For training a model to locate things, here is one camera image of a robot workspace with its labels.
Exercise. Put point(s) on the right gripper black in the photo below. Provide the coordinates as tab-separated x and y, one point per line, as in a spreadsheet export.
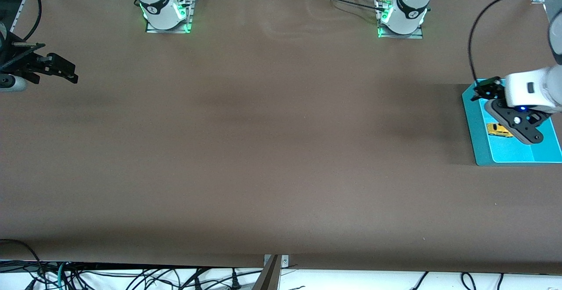
18	63

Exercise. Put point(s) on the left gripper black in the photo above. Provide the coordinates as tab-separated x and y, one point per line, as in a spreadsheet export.
495	89

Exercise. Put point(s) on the yellow toy beetle car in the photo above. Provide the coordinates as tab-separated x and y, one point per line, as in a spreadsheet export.
498	130

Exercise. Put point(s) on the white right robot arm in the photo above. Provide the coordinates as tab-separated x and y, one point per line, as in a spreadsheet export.
158	9

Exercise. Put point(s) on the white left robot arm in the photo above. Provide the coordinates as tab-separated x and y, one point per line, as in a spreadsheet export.
412	4

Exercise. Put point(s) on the teal plastic storage bin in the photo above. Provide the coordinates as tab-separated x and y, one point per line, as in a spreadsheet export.
509	154

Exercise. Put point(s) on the dark angled support beam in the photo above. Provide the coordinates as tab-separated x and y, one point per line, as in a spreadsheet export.
268	279

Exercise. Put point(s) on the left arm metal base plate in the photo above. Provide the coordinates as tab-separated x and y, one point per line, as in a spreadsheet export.
400	36

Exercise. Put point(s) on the silver table edge bracket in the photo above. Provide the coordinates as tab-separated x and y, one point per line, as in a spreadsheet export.
285	261

